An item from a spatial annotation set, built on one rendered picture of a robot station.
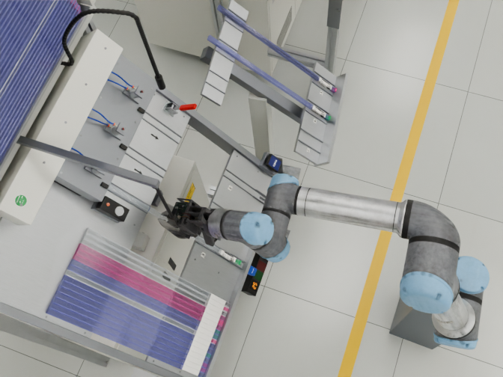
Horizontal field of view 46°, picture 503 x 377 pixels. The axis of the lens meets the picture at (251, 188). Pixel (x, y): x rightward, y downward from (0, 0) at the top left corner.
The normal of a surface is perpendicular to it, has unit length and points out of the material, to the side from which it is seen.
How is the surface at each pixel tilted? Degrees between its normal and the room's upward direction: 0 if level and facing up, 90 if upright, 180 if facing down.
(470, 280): 8
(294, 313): 0
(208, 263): 48
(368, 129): 0
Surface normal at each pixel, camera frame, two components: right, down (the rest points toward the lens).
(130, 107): 0.65, -0.04
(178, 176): -0.06, -0.38
